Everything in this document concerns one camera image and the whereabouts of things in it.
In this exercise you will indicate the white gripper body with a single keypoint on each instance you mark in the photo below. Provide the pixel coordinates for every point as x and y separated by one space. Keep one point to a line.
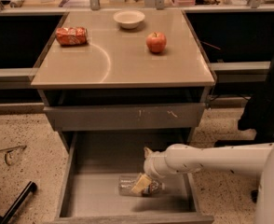
150 165

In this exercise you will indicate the clear plastic water bottle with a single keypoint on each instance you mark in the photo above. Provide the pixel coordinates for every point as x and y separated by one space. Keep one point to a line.
125 183

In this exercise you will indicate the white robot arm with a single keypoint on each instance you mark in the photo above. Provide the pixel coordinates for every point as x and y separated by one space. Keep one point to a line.
178 159

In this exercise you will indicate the grey top drawer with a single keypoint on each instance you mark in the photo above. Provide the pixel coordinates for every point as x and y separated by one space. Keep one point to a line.
124 117

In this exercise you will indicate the open grey middle drawer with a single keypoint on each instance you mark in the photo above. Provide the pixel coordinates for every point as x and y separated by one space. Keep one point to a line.
97 160

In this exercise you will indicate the grey drawer cabinet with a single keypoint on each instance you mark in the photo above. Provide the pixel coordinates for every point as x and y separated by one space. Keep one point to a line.
117 68

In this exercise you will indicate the red apple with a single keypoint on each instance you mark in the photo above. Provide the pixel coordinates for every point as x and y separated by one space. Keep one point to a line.
156 42

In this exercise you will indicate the black office chair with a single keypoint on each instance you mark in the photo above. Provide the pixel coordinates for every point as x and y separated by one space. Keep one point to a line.
266 109

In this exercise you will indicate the white bowl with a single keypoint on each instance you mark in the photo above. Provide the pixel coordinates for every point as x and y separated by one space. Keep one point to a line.
129 19

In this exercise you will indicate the orange crushed soda can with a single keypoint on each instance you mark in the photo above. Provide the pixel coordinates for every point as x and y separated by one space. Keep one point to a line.
71 36

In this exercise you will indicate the black chair leg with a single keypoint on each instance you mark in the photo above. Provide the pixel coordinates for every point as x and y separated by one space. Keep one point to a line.
31 187

